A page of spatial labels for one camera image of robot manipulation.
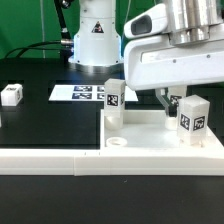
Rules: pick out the white square tabletop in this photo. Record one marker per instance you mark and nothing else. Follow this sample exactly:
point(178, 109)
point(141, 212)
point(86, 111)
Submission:
point(144, 132)

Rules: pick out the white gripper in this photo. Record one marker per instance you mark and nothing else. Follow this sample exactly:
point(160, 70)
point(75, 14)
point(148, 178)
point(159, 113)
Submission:
point(152, 63)

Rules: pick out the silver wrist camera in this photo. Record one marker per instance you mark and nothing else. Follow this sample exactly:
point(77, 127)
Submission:
point(149, 23)

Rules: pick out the white L-shaped obstacle fence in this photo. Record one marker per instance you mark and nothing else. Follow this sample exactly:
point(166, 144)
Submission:
point(111, 162)

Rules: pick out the white sheet with tags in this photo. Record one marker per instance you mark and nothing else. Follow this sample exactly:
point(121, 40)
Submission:
point(77, 93)

